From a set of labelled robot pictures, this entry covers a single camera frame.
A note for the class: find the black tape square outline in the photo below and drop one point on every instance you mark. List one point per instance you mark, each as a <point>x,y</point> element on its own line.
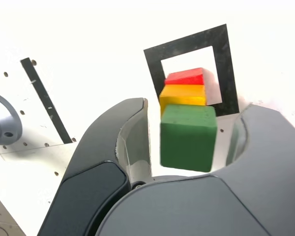
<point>223,61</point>

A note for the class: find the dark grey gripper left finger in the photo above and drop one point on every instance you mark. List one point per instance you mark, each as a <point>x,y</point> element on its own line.
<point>93,152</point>

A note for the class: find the green cube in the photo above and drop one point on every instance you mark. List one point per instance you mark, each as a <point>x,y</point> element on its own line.
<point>188,140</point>

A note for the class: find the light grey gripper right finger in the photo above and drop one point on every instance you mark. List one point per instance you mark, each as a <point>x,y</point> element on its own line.
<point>186,211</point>

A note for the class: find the red cube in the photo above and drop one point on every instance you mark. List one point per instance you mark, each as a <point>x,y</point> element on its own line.
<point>185,77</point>

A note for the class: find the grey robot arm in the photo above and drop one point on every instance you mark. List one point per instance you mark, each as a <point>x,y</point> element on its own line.
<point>2,120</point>

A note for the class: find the black tape strip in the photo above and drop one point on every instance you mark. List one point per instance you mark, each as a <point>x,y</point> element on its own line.
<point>44,98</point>

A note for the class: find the yellow cube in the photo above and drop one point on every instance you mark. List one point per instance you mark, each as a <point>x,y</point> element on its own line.
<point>182,96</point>

